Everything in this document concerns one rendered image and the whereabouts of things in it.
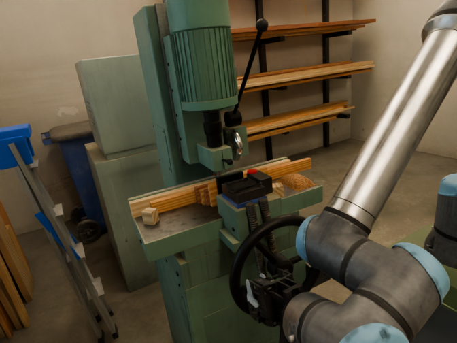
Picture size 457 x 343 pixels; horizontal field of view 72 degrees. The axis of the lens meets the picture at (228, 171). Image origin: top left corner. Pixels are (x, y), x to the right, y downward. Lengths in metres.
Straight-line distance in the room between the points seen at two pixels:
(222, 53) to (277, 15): 3.22
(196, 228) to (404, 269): 0.55
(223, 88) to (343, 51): 3.97
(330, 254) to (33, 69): 2.99
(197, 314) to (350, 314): 0.65
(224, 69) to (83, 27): 2.47
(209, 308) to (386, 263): 0.66
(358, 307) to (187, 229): 0.53
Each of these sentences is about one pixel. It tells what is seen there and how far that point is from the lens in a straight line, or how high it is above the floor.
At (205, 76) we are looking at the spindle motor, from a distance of 0.91.
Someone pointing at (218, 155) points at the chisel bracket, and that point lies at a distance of 0.98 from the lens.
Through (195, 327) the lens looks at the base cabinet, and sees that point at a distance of 1.08.
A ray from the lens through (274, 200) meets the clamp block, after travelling 0.86.
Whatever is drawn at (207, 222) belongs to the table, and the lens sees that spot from 0.91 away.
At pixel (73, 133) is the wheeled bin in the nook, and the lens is 2.65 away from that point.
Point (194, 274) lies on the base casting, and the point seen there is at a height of 0.75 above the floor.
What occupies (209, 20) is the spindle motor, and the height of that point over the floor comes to 1.43.
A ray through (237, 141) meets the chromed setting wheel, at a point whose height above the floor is 1.05.
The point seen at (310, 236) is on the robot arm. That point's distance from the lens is 0.59.
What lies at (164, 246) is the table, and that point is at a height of 0.88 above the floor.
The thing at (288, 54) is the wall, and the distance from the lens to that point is 4.18.
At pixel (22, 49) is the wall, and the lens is 3.26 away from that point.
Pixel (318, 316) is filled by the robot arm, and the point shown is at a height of 0.97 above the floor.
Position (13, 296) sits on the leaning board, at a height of 0.23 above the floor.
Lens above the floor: 1.33
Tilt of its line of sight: 20 degrees down
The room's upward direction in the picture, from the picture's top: 7 degrees counter-clockwise
